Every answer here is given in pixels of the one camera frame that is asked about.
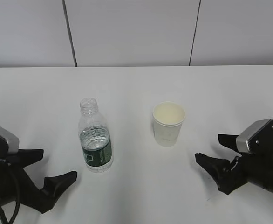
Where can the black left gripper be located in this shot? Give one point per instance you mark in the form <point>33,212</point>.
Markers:
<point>16,184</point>

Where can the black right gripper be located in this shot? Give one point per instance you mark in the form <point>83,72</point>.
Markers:
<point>231,175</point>

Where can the clear water bottle green label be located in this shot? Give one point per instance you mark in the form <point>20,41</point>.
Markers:
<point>94,137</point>

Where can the white paper cup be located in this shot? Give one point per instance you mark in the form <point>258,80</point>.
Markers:
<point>168,118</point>

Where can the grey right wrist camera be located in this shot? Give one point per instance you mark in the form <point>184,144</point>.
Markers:
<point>257,138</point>

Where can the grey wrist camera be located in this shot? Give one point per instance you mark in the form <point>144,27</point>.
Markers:
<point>9,143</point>
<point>257,138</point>

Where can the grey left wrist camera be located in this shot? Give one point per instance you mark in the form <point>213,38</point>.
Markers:
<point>9,143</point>

